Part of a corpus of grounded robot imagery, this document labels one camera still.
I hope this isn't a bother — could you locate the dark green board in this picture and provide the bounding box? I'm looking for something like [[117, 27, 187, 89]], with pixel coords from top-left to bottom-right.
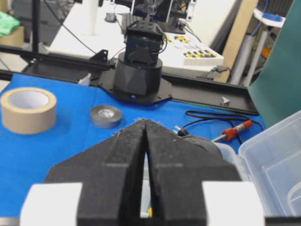
[[248, 0, 301, 128]]

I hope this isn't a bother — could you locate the red handled soldering iron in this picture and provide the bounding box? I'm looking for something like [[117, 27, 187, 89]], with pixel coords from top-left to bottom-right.
[[211, 120, 253, 142]]

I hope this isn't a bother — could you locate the green plastic bag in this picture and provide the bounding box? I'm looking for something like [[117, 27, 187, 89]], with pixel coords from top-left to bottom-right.
[[0, 11, 20, 37]]

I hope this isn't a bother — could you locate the grey duct tape roll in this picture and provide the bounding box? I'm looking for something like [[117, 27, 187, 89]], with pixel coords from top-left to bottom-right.
[[90, 105, 123, 129]]

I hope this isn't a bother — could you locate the white post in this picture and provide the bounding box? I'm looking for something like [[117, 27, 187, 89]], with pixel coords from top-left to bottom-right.
[[82, 0, 99, 36]]

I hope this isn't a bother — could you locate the beige packing tape roll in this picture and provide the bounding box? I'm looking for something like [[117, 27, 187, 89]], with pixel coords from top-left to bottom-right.
[[0, 87, 57, 135]]

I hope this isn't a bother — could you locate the white box of connectors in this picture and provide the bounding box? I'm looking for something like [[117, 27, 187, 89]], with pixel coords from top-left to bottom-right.
[[162, 32, 224, 66]]

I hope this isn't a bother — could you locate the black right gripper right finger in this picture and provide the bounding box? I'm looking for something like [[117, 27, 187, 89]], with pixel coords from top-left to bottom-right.
[[145, 121, 241, 226]]

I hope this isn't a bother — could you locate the clear plastic toolbox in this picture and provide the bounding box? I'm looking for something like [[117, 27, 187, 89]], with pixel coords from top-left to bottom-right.
[[216, 112, 301, 217]]

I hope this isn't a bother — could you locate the blue table mat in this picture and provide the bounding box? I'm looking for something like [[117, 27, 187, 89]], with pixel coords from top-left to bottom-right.
[[0, 73, 267, 218]]

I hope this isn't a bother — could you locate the black power cable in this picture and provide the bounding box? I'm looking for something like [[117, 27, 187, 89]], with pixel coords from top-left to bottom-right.
[[177, 110, 264, 144]]

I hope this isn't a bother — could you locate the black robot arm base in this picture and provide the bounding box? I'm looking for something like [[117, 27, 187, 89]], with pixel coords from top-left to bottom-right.
[[98, 18, 172, 105]]

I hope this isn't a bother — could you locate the black aluminium frame rail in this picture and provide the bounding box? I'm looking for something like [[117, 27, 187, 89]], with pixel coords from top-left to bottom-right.
[[0, 46, 259, 115]]

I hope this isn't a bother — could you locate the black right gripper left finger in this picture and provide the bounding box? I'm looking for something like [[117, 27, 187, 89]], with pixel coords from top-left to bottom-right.
[[44, 121, 145, 226]]

